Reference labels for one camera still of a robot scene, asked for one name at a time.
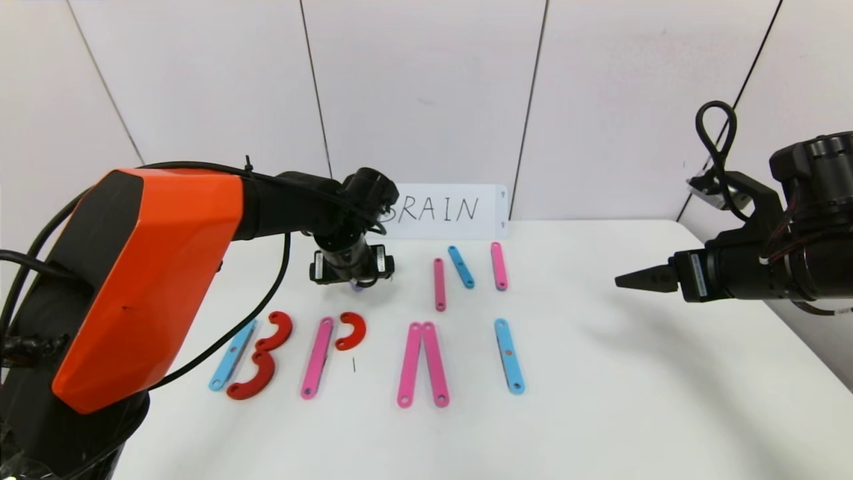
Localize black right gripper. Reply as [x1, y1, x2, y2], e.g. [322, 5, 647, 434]
[614, 247, 791, 303]

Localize short blue bar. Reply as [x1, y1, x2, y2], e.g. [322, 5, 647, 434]
[448, 246, 476, 289]

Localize small red arc piece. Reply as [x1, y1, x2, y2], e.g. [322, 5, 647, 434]
[335, 312, 367, 351]

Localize white BRAIN word card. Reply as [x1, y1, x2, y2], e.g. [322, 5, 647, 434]
[381, 184, 509, 240]

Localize short pink bar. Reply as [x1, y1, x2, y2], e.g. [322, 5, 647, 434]
[490, 241, 508, 291]

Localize long blue bar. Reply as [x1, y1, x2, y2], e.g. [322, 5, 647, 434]
[494, 318, 526, 395]
[209, 319, 257, 391]

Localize medium red arc piece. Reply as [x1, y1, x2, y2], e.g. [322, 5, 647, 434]
[256, 311, 294, 353]

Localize large red arc piece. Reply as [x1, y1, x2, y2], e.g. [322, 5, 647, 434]
[226, 351, 277, 401]

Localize crumpled black plastic wrap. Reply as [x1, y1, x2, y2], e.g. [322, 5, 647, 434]
[0, 450, 47, 480]

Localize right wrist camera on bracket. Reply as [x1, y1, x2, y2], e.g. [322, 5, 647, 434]
[686, 170, 787, 244]

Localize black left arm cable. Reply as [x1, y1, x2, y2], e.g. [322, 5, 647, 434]
[0, 160, 389, 394]

